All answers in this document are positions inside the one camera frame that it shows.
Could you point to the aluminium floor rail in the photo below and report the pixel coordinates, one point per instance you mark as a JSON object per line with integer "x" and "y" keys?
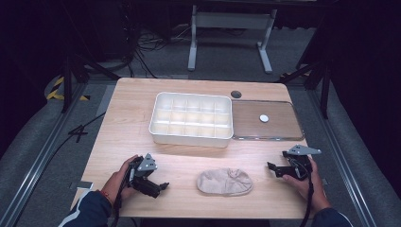
{"x": 42, "y": 156}
{"x": 342, "y": 160}

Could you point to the yellow black hazard tape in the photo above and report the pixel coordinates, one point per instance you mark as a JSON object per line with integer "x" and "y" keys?
{"x": 58, "y": 82}

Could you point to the red wristband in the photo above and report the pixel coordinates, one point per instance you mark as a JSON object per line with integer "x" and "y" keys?
{"x": 106, "y": 195}

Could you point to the transparent box lid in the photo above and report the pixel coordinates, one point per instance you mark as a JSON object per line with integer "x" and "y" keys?
{"x": 277, "y": 126}

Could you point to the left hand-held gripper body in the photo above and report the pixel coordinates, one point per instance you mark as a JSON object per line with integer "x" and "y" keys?
{"x": 145, "y": 165}

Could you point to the person's right hand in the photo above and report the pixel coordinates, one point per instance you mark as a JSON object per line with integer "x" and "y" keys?
{"x": 315, "y": 192}

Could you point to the dark round table grommet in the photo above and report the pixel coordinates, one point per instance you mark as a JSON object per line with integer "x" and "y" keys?
{"x": 235, "y": 94}

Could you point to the white metal table frame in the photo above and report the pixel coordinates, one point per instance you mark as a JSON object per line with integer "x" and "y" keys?
{"x": 231, "y": 20}

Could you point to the white divided storage box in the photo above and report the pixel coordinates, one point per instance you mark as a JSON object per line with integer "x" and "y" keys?
{"x": 192, "y": 119}

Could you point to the beige sock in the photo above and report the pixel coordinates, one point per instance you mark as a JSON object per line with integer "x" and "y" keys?
{"x": 224, "y": 182}

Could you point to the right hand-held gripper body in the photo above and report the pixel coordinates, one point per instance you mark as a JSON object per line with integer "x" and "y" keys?
{"x": 299, "y": 164}

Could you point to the black metal stand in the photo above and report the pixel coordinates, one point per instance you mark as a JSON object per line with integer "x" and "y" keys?
{"x": 66, "y": 85}
{"x": 324, "y": 91}

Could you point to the person's left hand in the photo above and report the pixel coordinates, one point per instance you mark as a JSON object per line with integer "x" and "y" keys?
{"x": 116, "y": 183}

